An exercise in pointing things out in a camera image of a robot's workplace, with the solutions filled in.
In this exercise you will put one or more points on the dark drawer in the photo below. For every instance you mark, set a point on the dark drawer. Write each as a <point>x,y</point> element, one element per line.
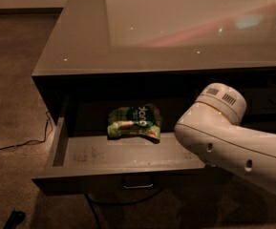
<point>84,159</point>
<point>260,101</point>

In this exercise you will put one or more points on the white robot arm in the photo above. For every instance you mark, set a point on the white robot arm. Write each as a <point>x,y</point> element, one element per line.
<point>211,129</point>

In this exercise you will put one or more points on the dark cabinet with glass top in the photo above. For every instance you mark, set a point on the dark cabinet with glass top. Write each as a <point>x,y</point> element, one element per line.
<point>105,50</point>

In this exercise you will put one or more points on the green snack bag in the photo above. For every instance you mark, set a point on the green snack bag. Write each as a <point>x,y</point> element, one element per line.
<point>142,120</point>

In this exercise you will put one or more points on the black object on floor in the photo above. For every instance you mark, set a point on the black object on floor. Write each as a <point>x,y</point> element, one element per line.
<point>15,218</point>

